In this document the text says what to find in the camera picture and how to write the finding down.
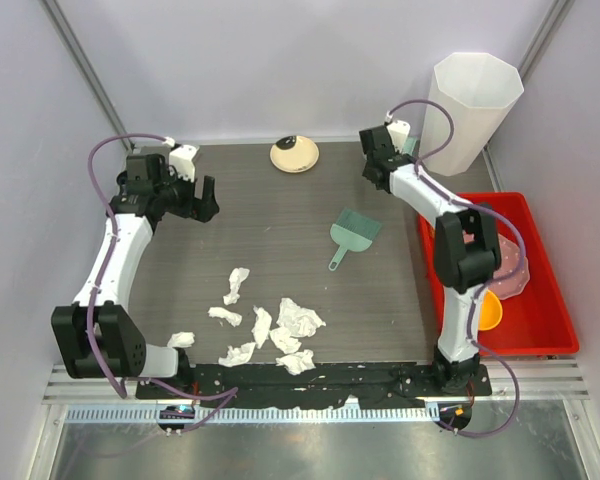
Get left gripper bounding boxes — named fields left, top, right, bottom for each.
left=155, top=164, right=219, bottom=223

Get green hand brush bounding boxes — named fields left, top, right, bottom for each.
left=328, top=208, right=382, bottom=271

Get cream round plate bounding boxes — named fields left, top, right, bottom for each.
left=269, top=135, right=319, bottom=174

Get paper scrap top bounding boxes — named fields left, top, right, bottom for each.
left=223, top=267, right=250, bottom=306

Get white plastic trash bin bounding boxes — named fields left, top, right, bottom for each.
left=424, top=52, right=524, bottom=176

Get paper scrap narrow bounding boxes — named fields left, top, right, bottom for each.
left=251, top=306, right=272, bottom=349

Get paper scrap large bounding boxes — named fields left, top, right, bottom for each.
left=276, top=298, right=326, bottom=338

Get paper scrap small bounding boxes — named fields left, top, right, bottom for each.
left=269, top=326, right=301, bottom=355

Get green plastic dustpan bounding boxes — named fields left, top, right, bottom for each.
left=400, top=136, right=419, bottom=157

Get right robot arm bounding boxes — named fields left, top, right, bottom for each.
left=359, top=125, right=501, bottom=395

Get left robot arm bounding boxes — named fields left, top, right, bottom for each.
left=51, top=145, right=219, bottom=399

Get pink dotted plate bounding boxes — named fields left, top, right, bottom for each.
left=489, top=234, right=530, bottom=301

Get yellow bowl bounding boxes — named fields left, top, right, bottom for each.
left=478, top=290, right=503, bottom=331

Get red plastic bin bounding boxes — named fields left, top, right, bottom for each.
left=417, top=191, right=581, bottom=355

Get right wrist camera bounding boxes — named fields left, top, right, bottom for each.
left=384, top=113, right=411, bottom=153

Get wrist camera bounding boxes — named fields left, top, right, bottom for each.
left=384, top=113, right=411, bottom=153
left=163, top=137, right=200, bottom=183

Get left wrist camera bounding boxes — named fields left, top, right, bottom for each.
left=163, top=137, right=200, bottom=183

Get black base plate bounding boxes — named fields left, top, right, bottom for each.
left=136, top=362, right=492, bottom=410

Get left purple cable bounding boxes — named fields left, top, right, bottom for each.
left=84, top=132, right=239, bottom=436

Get white slotted cable duct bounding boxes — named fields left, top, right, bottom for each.
left=65, top=401, right=439, bottom=425

